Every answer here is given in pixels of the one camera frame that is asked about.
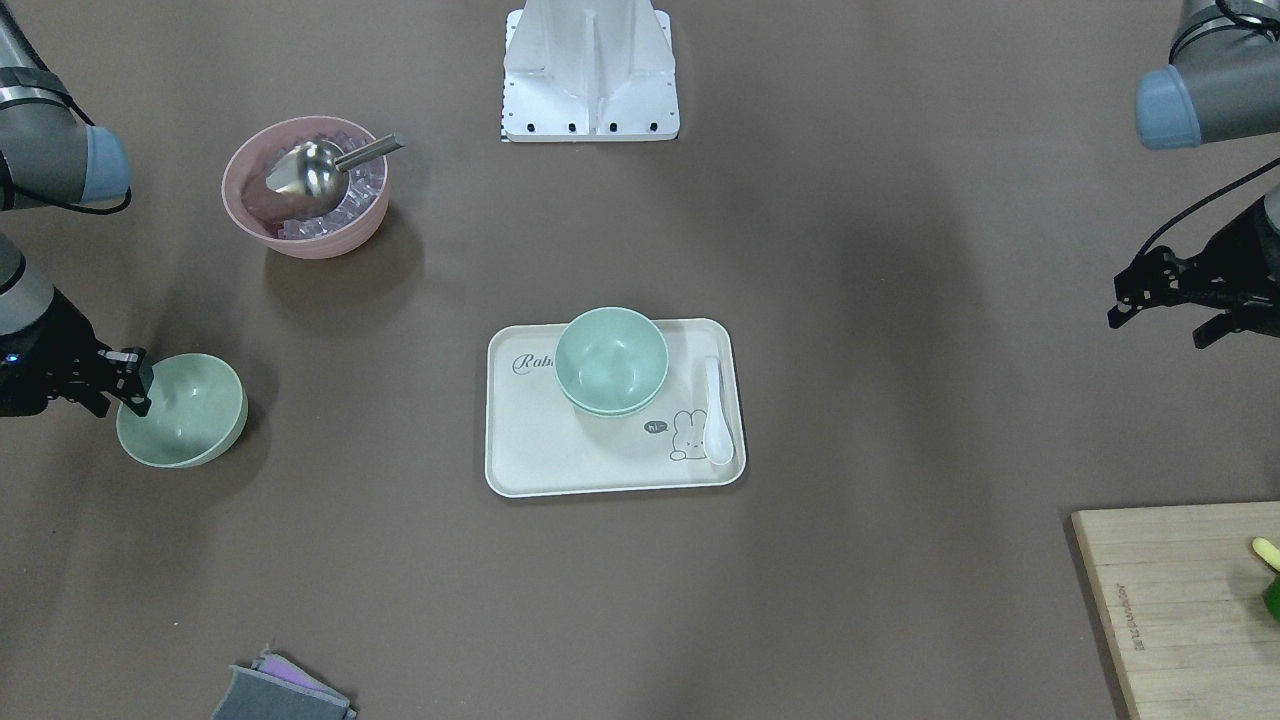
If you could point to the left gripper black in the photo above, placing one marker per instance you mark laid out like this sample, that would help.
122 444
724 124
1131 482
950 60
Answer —
1232 284

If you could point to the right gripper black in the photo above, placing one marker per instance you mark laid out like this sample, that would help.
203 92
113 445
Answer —
42 352

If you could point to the green bowl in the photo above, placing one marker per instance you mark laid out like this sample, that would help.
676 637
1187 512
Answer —
608 407
198 410
611 351

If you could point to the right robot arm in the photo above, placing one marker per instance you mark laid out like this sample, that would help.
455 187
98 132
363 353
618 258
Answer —
54 156

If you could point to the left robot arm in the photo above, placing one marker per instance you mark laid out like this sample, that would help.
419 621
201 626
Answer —
1219 83

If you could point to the pink bowl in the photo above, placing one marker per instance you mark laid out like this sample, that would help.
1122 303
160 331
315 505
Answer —
349 226

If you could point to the metal ice scoop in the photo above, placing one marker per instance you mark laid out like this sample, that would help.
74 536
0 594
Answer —
313 178

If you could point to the yellow plastic knife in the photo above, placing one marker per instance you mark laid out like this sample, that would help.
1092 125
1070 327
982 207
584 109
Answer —
1267 552

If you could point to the bamboo cutting board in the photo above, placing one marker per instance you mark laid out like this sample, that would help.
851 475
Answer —
1180 595

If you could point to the green lime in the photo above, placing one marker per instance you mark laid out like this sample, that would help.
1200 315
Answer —
1271 598

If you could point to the grey folded cloth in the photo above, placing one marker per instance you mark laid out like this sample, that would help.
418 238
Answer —
275 687

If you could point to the cream serving tray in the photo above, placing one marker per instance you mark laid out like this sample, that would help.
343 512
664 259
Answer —
538 444

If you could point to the green bowl on tray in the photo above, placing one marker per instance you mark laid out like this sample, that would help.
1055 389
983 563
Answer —
608 407

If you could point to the white ceramic spoon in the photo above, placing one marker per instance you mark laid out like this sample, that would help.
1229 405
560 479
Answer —
718 441

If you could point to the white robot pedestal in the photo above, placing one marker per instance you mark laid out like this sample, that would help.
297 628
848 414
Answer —
589 71

